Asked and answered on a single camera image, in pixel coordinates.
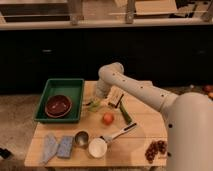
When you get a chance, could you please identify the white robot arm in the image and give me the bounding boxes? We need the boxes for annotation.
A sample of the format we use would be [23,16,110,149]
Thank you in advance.
[95,62,213,171]

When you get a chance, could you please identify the green plastic cup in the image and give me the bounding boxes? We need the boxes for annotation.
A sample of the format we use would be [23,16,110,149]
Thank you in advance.
[87,100,100,112]

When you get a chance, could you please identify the small metal cup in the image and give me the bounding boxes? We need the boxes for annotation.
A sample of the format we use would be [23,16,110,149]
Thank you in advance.
[74,131,89,148]

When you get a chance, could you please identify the white measuring cup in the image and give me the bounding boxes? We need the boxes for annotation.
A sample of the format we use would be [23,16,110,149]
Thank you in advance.
[88,123,137,158]

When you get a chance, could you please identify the brown and white box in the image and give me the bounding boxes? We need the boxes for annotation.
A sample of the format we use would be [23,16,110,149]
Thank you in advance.
[108,88,124,108]

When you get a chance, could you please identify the green pepper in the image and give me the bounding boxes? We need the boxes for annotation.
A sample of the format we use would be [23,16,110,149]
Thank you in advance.
[119,101,132,124]

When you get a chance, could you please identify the orange fruit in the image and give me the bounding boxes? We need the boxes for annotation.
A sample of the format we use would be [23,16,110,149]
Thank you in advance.
[102,112,114,125]

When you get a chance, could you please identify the wooden table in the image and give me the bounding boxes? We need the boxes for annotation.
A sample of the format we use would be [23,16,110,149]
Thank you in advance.
[23,80,169,168]

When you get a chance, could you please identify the green plastic tray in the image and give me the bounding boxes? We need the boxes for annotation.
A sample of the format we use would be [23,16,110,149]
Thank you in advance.
[34,78,84,123]

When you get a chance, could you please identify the dark red bowl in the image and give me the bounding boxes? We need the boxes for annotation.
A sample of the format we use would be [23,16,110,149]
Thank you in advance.
[45,95,72,118]

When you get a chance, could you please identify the blue sponge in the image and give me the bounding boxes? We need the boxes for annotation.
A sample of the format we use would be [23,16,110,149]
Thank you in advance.
[57,136,73,159]

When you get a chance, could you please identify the bunch of red grapes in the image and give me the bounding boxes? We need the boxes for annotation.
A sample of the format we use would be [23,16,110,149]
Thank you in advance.
[145,140,167,163]

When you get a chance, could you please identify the grey blue cloth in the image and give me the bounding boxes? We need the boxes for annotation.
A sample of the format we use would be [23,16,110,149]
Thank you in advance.
[41,133,58,164]

